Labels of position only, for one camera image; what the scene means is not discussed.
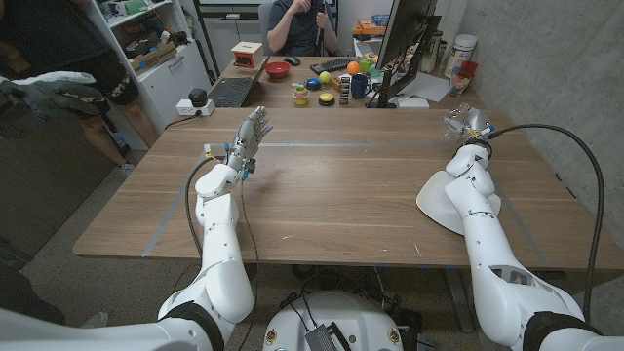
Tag dark blue mug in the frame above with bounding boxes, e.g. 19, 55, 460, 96
350, 73, 372, 100

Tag white and red wooden box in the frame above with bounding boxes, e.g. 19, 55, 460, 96
230, 41, 264, 70

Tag white canister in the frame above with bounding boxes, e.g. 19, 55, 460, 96
443, 33, 479, 79

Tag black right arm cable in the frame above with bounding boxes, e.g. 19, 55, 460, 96
487, 124, 606, 324

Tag white shelf cabinet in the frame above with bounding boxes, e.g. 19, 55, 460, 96
85, 0, 214, 133

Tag black power adapter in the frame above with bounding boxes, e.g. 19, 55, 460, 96
188, 88, 210, 108

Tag red bowl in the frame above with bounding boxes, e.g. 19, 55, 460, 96
264, 60, 292, 80

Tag white plate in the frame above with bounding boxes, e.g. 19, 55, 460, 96
415, 170, 503, 237

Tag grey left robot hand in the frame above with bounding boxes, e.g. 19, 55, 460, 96
226, 105, 274, 173

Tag grey and white glove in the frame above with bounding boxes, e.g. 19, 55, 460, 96
0, 70, 111, 140

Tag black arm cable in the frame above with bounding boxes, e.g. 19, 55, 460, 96
183, 156, 220, 259
487, 124, 606, 324

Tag black reach grabber stick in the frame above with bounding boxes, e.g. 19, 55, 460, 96
315, 0, 328, 48

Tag cardboard box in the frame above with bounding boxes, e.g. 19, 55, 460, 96
129, 41, 178, 74

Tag standing person in black shorts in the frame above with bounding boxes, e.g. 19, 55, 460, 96
0, 0, 160, 176

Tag grey metal table leg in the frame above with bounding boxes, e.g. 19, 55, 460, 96
443, 266, 477, 334

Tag black keyboard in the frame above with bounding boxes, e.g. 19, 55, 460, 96
309, 57, 360, 76

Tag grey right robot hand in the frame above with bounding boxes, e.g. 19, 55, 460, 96
443, 106, 496, 145

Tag black computer monitor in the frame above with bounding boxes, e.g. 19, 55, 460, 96
365, 0, 443, 109

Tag dark open laptop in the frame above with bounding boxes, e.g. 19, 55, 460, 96
208, 51, 273, 108

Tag white power strip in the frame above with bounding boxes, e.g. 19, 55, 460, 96
175, 97, 216, 117

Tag seated person in dark polo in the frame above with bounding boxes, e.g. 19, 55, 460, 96
266, 0, 339, 58

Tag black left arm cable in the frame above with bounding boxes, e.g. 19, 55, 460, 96
183, 156, 220, 259

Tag orange box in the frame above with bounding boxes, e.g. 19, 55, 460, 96
351, 19, 389, 38

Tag white robot torso base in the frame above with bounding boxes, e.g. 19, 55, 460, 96
262, 291, 405, 351

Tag white paper sheets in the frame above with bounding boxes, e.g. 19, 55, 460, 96
397, 71, 452, 103

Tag person in dark trousers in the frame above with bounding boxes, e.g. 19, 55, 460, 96
0, 272, 109, 329

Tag grey office chair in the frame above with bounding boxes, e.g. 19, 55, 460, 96
256, 1, 277, 50

